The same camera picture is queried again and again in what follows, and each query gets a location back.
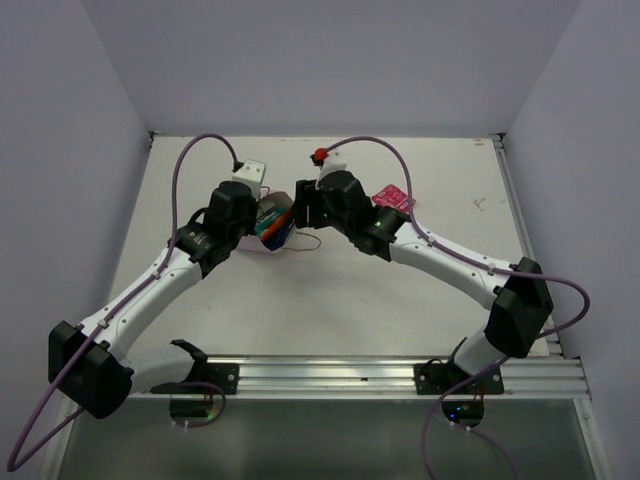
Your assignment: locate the orange fruit candy packet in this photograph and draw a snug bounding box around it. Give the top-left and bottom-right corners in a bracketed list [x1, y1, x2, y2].
[258, 212, 291, 242]

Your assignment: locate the lilac paper bag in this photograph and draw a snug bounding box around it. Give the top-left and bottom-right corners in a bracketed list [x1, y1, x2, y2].
[238, 187, 322, 254]

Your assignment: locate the green red candy packet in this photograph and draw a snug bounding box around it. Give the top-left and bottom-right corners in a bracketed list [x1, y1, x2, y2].
[256, 208, 287, 235]

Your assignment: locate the blue Burts chips bag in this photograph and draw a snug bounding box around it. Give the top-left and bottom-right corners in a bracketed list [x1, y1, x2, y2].
[263, 226, 294, 251]

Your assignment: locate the pink snack packet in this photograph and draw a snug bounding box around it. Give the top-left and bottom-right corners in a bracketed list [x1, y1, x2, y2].
[372, 184, 416, 213]

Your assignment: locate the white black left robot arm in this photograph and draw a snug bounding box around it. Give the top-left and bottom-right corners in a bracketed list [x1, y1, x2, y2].
[48, 177, 261, 419]

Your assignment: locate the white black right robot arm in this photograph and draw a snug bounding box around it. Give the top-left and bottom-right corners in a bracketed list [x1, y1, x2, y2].
[293, 170, 553, 393]

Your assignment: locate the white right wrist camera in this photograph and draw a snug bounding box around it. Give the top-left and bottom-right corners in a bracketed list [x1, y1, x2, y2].
[310, 148, 347, 182]

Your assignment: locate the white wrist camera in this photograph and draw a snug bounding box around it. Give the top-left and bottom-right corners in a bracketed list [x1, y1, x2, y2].
[310, 148, 347, 182]
[232, 160, 266, 191]

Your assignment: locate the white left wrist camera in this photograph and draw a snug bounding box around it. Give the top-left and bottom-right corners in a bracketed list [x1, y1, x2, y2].
[232, 160, 266, 191]

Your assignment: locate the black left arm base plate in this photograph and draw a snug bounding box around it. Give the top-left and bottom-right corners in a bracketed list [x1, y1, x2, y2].
[172, 362, 240, 399]

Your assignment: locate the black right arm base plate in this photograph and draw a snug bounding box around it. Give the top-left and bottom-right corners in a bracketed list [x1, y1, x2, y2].
[413, 359, 505, 395]

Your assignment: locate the aluminium right side rail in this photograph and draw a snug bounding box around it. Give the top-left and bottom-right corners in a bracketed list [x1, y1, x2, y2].
[489, 133, 564, 358]

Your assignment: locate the aluminium rail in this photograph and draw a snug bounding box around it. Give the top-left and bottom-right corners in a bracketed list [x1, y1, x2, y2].
[117, 349, 590, 399]
[489, 133, 564, 358]

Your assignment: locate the aluminium front rail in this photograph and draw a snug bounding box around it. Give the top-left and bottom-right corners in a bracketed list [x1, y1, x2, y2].
[117, 349, 590, 399]

